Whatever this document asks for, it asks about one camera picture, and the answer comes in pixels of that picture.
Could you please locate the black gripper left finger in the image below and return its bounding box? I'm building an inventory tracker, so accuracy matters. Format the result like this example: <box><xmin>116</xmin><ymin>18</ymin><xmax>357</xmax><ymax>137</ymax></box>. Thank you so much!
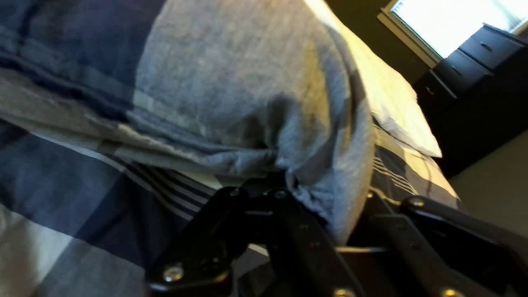
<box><xmin>143</xmin><ymin>184</ymin><xmax>367</xmax><ymax>297</ymax></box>

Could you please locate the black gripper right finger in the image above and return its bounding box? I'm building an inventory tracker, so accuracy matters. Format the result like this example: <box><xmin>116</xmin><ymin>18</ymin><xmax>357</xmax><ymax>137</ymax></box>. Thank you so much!
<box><xmin>362</xmin><ymin>186</ymin><xmax>528</xmax><ymax>297</ymax></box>

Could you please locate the plaid bed comforter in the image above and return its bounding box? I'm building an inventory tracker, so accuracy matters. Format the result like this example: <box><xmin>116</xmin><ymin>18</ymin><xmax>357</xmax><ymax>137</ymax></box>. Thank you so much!
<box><xmin>0</xmin><ymin>105</ymin><xmax>461</xmax><ymax>297</ymax></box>

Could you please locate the white pillow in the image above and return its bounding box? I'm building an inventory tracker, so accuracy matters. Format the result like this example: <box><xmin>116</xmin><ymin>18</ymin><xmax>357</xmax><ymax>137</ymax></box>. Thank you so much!
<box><xmin>303</xmin><ymin>0</ymin><xmax>445</xmax><ymax>160</ymax></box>

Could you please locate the black dresser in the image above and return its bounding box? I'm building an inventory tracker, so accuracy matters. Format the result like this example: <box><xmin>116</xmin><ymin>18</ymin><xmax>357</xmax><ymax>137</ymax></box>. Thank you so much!
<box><xmin>412</xmin><ymin>23</ymin><xmax>528</xmax><ymax>180</ymax></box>

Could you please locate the bright window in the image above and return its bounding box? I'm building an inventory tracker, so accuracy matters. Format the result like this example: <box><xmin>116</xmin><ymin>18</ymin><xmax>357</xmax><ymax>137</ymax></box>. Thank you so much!
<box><xmin>377</xmin><ymin>0</ymin><xmax>528</xmax><ymax>69</ymax></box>

